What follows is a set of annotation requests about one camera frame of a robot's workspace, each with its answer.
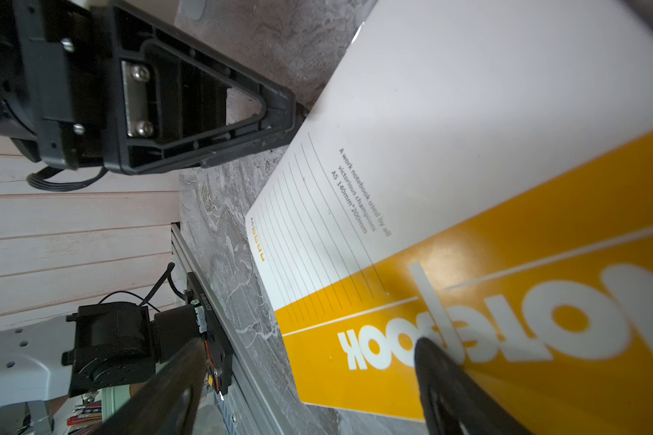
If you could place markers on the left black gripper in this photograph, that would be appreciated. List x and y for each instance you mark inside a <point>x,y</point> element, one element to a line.
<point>172,102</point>

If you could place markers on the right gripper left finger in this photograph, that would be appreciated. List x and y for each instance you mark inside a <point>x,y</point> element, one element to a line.
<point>169,402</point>

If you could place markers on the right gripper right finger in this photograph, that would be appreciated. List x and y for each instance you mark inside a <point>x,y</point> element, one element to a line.
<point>452,402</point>

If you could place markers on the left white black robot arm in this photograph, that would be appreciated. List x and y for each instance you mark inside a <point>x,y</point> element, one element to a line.
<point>101,345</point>

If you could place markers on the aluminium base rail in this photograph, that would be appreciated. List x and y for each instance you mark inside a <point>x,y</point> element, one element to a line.
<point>239,394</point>

